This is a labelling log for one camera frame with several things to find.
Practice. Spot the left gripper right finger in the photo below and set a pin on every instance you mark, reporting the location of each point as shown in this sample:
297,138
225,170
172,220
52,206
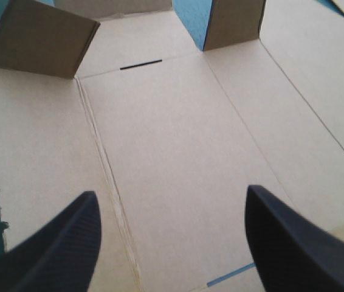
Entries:
296,249

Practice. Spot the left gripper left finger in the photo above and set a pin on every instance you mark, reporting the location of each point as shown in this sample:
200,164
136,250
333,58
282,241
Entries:
56,252

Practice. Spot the brown cardboard box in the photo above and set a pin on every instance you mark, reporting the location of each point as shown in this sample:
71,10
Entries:
184,137

